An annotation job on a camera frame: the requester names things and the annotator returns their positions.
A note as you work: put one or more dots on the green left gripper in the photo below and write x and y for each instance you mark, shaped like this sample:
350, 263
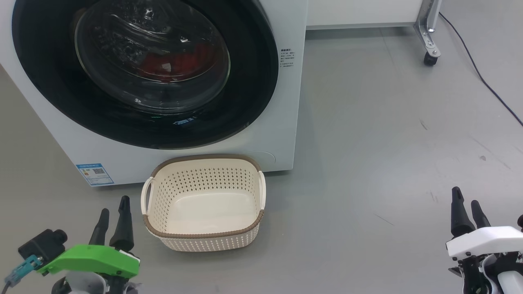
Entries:
94, 259

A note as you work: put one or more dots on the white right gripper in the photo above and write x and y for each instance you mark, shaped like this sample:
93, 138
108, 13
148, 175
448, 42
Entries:
486, 241

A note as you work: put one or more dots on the washing machine glass door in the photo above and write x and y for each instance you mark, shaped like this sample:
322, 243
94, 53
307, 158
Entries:
253, 102

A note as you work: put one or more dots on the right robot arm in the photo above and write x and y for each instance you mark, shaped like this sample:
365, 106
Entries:
510, 281

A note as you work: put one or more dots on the cream perforated laundry basket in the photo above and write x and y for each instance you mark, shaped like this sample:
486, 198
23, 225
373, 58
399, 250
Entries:
204, 241

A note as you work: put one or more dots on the white front-load washing machine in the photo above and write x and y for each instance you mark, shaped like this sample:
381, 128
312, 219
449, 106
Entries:
286, 122

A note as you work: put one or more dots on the blue energy label sticker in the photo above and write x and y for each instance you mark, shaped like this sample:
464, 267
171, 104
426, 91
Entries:
94, 174

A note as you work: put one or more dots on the white partition board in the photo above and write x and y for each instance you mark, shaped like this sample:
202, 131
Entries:
359, 12

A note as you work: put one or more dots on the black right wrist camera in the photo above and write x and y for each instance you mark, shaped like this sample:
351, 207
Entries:
520, 221

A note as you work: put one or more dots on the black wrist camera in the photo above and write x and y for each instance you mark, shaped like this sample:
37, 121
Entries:
520, 221
41, 245

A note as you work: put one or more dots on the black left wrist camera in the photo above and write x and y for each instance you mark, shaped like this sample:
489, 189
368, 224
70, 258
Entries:
41, 245

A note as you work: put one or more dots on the metal frame leg with caster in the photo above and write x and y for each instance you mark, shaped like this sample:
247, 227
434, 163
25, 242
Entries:
427, 36

